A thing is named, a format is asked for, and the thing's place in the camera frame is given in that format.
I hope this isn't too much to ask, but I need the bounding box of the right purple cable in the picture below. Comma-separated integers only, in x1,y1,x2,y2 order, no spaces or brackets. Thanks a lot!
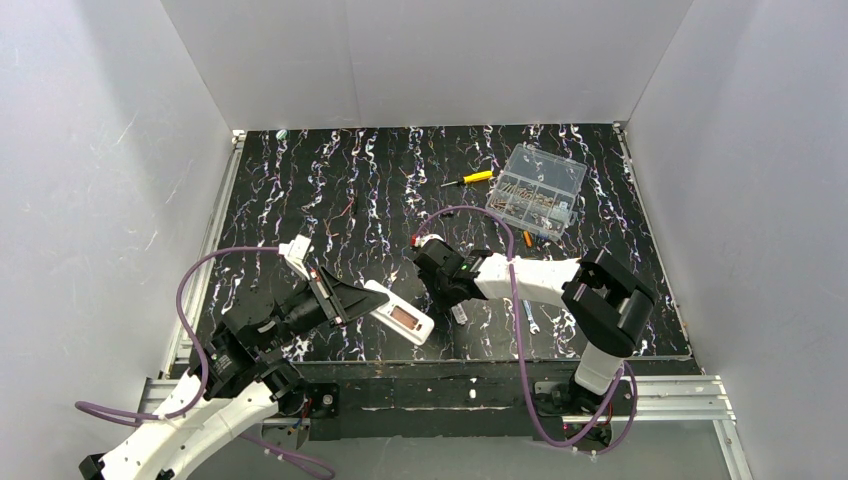
413,205,639,456

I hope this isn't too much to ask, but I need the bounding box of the silver open-end wrench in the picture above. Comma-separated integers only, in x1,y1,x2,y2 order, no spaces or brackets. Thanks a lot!
522,300,540,335

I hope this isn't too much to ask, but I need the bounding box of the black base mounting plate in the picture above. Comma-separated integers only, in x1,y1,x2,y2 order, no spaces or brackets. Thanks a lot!
241,359,637,442

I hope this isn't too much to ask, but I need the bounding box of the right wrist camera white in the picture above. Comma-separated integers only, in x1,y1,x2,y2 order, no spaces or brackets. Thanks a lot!
410,234,443,249

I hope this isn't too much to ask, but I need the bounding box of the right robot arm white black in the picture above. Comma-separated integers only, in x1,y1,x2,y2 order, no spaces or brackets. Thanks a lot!
413,235,657,412

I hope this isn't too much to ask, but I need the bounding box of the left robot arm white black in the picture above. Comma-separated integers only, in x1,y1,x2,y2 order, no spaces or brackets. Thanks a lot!
79,268,390,479

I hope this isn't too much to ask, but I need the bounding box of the aluminium frame rail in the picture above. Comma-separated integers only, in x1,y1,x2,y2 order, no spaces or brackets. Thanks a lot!
122,131,248,480

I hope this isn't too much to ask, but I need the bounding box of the clear plastic screw box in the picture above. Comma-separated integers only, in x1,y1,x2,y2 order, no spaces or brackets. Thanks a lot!
486,145,587,240

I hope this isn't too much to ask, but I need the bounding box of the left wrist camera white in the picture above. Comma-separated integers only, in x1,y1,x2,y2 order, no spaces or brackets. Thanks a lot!
277,234,311,280

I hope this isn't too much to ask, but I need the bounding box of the remote battery cover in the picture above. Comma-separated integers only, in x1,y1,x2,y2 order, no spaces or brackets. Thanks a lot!
451,304,468,325

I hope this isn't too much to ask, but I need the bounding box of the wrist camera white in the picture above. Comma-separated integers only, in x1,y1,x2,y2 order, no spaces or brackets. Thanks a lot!
410,234,443,249
277,234,311,280

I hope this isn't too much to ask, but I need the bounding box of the yellow handled screwdriver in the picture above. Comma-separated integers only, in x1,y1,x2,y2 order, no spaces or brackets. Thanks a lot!
441,170,494,188

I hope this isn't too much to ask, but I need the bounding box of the white remote control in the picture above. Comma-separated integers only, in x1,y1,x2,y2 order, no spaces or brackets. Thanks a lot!
364,280,435,346

